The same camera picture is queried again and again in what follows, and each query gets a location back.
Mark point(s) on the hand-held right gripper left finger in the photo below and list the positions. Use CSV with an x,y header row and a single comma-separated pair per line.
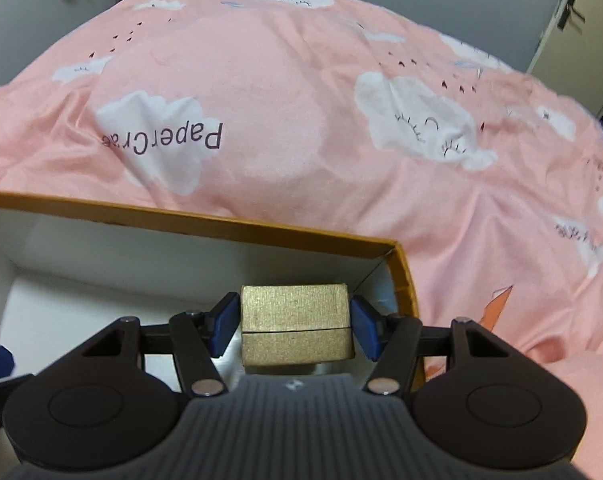
x,y
226,325

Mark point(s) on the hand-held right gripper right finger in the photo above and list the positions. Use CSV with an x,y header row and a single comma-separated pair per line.
x,y
364,327

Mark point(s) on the gold cardboard box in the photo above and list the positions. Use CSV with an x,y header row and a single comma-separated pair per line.
x,y
294,320

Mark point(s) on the white door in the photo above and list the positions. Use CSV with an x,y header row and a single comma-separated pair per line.
x,y
596,50

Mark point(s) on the pink cloud-print blanket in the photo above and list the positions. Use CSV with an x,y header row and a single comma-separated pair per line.
x,y
281,110

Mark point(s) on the orange cardboard storage box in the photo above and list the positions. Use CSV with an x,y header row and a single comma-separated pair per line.
x,y
131,270

